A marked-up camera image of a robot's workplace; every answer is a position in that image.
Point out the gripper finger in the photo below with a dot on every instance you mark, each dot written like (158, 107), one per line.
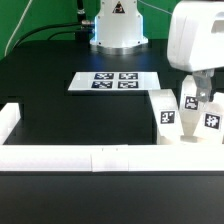
(203, 83)

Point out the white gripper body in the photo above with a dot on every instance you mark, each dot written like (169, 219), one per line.
(196, 35)

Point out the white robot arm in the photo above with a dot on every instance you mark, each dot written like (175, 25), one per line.
(118, 28)

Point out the white marker base plate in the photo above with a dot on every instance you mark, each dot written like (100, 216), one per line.
(114, 81)

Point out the white front fence wall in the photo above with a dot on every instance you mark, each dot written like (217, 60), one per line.
(112, 158)

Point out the white fence wall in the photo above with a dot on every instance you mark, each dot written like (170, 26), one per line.
(112, 158)
(9, 117)

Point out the white left fence wall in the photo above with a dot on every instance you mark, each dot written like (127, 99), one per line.
(9, 117)

